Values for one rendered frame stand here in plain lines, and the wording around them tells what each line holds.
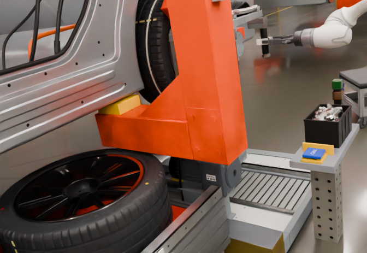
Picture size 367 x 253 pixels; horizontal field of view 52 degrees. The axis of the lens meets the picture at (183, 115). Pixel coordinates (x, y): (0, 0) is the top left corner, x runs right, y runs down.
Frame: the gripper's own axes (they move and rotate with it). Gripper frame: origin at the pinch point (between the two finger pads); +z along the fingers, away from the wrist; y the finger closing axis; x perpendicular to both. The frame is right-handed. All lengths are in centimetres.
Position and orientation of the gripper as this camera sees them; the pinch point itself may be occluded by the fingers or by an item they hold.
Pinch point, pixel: (264, 40)
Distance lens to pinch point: 201.2
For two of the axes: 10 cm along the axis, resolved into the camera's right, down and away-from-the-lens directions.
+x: -1.6, -9.3, -3.2
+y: 5.7, -3.5, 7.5
